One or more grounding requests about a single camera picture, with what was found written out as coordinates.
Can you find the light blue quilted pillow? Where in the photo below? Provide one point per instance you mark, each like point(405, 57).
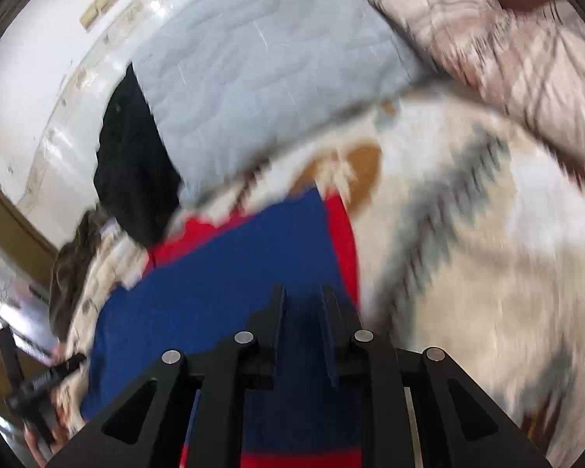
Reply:
point(273, 73)

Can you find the wooden framed window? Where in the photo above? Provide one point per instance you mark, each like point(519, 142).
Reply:
point(9, 273)

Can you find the leaf print fleece blanket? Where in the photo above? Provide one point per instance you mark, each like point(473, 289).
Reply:
point(468, 263)

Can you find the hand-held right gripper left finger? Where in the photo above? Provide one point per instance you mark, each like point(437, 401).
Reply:
point(278, 331)

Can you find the beige wall plate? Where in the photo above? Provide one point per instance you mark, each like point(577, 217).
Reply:
point(99, 7)

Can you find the beige plaid quilted pillow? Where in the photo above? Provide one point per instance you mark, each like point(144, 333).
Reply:
point(507, 53)

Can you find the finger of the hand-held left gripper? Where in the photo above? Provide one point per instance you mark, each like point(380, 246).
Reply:
point(70, 363)

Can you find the person's left hand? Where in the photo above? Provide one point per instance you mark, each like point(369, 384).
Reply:
point(39, 448)

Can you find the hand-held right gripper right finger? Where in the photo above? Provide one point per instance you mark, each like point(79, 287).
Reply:
point(329, 346)

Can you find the red and blue knit sweater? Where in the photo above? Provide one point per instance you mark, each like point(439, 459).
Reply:
point(234, 273)

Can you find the black garment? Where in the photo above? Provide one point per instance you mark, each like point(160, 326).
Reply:
point(131, 170)

